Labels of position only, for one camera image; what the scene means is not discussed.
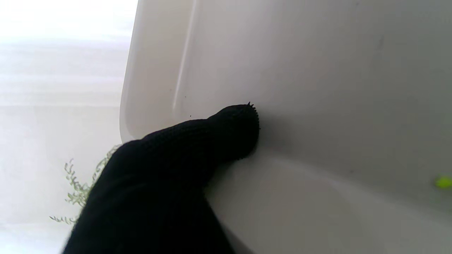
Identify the cream plastic baking tray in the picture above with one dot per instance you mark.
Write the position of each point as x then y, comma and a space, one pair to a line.
317, 88

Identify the printed room backdrop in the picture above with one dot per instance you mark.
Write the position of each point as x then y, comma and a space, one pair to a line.
53, 106

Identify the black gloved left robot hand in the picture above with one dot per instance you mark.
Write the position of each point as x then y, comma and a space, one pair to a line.
159, 183

